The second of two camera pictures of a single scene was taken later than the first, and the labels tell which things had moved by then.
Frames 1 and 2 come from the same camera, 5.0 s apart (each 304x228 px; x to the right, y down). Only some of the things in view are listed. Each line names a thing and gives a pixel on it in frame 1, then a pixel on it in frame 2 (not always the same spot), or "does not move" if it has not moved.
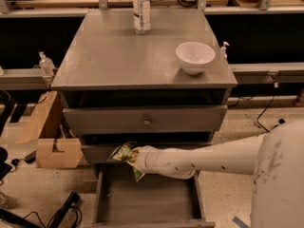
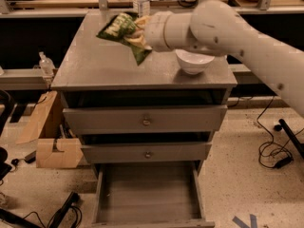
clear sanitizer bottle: (47, 66) does not move
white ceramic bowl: (195, 57) does not move
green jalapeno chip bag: (122, 154) -> (119, 28)
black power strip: (60, 214) does not move
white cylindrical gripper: (148, 160) -> (155, 31)
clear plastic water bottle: (142, 10) does not move
